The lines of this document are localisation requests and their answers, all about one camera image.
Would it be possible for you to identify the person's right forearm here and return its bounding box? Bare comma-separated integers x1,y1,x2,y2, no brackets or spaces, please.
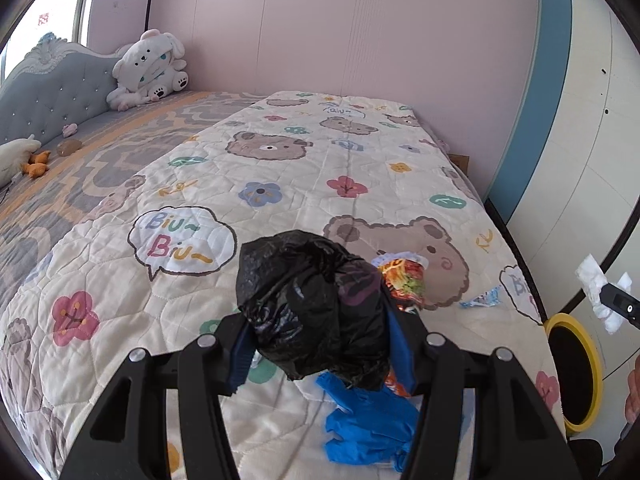
624,355,640,426

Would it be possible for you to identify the grey tufted headboard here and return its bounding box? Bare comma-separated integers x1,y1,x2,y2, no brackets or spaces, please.
0,35,131,141

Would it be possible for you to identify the orange plush toy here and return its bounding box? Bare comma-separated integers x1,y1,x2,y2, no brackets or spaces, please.
21,150,52,180

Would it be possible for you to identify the blue rubber glove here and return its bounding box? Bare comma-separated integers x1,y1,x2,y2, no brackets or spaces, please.
315,372,423,473

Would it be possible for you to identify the grey orange patterned bedsheet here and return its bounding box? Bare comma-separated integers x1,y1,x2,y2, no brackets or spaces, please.
0,91,266,321

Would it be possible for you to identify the bear printed quilt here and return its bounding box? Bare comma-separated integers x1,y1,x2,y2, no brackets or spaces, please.
0,91,563,480

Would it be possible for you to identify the printed instant noodle cup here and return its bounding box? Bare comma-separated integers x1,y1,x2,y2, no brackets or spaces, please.
372,252,431,316

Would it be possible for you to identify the black bin with yellow rim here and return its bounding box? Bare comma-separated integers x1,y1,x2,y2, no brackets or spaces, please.
544,313,605,433

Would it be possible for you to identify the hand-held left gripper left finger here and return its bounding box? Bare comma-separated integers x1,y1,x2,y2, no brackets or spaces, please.
57,312,261,480

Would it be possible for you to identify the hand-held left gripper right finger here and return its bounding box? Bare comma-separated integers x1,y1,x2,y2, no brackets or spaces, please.
382,305,583,480

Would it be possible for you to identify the white and blue wardrobe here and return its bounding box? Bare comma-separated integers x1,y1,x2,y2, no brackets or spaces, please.
482,0,640,331

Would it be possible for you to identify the long white plush toy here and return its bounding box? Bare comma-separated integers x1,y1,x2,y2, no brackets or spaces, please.
0,134,42,191

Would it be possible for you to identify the blue printed wrapper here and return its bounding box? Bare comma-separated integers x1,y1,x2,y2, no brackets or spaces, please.
460,286,503,309

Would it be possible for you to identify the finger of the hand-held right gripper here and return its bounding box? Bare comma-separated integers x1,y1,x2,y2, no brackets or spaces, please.
600,282,640,331

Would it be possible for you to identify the white plush dog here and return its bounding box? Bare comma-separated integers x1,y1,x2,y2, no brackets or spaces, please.
106,30,190,112

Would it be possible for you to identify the white tissue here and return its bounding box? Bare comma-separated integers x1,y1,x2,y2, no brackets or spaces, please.
575,254,633,336

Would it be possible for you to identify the large black plastic bag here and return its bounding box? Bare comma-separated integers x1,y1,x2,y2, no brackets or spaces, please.
236,230,396,392

